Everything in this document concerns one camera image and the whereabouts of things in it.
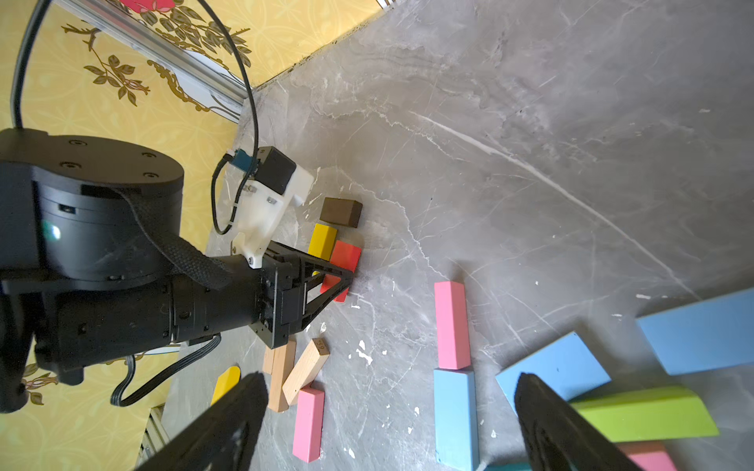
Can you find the pink block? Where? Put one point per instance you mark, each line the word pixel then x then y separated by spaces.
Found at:
pixel 309 424
pixel 452 326
pixel 649 456

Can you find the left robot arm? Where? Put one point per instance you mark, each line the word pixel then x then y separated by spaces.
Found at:
pixel 93 267

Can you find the green block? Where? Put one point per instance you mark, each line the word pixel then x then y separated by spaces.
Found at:
pixel 659 414

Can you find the dark brown block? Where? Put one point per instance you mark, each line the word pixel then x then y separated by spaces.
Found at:
pixel 341 212

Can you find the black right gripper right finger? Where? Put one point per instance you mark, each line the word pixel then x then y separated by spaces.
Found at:
pixel 557 437

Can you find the light blue long block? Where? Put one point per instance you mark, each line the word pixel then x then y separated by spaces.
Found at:
pixel 456 426

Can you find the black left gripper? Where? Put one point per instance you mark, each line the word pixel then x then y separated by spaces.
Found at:
pixel 272 300

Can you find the light blue block far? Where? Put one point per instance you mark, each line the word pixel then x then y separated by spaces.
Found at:
pixel 707 335

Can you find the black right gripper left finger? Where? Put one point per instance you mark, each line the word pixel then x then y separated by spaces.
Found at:
pixel 222 438

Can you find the light blue short block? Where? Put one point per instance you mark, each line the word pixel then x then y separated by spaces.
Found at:
pixel 567 366

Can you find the natural wood block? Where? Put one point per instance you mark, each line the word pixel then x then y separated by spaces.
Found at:
pixel 283 360
pixel 306 369
pixel 268 361

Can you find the yellow block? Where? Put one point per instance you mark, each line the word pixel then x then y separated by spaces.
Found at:
pixel 322 241

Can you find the teal block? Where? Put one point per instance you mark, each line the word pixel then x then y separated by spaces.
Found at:
pixel 517 466

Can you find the yellow toy shovel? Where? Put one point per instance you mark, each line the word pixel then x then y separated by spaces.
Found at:
pixel 226 382

